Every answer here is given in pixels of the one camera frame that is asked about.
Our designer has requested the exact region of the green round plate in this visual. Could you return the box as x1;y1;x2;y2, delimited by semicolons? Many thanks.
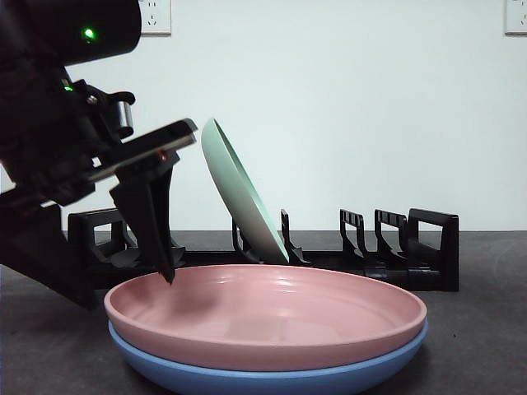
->
200;117;291;264

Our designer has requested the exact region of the pink round plate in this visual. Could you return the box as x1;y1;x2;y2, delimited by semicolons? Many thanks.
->
103;264;428;372

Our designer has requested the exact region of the blue round plate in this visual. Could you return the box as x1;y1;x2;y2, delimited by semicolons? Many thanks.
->
107;318;429;391

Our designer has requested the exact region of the black plastic dish rack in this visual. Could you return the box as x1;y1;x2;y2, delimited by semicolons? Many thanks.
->
67;208;460;293

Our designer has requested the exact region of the white wall socket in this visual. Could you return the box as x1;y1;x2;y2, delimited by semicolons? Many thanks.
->
138;0;172;36
504;0;527;35

